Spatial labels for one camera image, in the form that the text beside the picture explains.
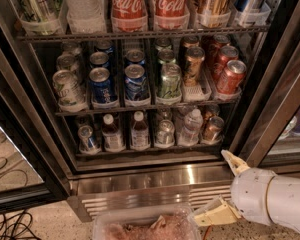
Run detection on blue silver can bottom left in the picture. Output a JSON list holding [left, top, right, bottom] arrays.
[[78, 125, 100, 154]]

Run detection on green tall can top shelf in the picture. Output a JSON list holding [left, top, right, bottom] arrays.
[[18, 0, 63, 35]]

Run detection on white green can front left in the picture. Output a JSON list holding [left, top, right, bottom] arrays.
[[53, 70, 87, 112]]

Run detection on red can middle right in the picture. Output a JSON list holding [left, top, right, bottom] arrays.
[[211, 45, 239, 82]]

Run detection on right brown tea bottle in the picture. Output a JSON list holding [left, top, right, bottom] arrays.
[[131, 111, 150, 150]]

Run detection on small water bottle bottom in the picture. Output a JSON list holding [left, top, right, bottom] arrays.
[[178, 109, 203, 146]]

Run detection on red can front right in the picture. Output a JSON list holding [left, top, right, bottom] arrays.
[[216, 60, 246, 95]]

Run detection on copper can bottom right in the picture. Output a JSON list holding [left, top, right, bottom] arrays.
[[202, 116, 224, 142]]

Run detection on right coca-cola bottle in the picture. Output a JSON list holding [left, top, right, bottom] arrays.
[[154, 0, 186, 30]]

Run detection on blue can front centre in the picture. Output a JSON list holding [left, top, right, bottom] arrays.
[[124, 64, 149, 101]]

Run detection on gold brown can front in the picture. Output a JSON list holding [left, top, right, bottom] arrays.
[[183, 46, 205, 87]]

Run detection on fridge glass door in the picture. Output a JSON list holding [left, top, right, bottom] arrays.
[[0, 11, 69, 214], [229, 0, 300, 174]]

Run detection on red can back right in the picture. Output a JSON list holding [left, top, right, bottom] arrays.
[[207, 34, 231, 68]]

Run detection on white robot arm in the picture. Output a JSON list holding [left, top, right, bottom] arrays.
[[193, 150, 300, 234]]

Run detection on left brown tea bottle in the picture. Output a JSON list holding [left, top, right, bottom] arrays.
[[102, 114, 125, 152]]

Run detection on coca-cola bottle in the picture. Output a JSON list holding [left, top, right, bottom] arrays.
[[111, 0, 145, 32], [154, 0, 186, 30]]

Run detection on black cables on floor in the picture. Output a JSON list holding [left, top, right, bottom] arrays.
[[0, 210, 43, 240]]

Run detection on gold tall can top shelf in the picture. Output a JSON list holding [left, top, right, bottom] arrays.
[[191, 0, 231, 28]]

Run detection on brown tea bottle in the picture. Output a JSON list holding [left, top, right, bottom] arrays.
[[102, 114, 125, 152], [131, 111, 150, 150]]

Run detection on red can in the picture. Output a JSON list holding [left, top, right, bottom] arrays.
[[207, 34, 231, 68], [211, 45, 239, 82], [216, 60, 246, 95]]

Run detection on blue pepsi can front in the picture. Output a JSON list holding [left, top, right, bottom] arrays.
[[89, 67, 117, 104]]

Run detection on silver green 7up can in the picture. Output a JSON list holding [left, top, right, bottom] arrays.
[[155, 120, 175, 148]]

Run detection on fridge bottom vent grille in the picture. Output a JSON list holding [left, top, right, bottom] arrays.
[[67, 168, 232, 222]]

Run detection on clear plastic bin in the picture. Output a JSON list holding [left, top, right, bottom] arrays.
[[92, 204, 201, 240]]

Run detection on clear water bottle top shelf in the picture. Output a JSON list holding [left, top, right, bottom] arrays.
[[65, 0, 106, 34]]

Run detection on fridge left glass door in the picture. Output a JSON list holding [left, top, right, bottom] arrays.
[[0, 11, 69, 214]]

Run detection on silver blue tall can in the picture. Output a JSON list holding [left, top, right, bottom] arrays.
[[234, 0, 265, 27]]

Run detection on fridge right glass door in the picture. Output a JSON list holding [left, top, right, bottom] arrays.
[[229, 0, 300, 174]]

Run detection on left coca-cola bottle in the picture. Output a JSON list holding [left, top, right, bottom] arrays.
[[111, 0, 145, 32]]

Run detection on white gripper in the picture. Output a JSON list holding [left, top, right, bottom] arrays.
[[193, 150, 276, 227]]

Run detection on green mountain dew can front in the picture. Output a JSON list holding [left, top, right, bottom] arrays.
[[157, 63, 181, 99]]

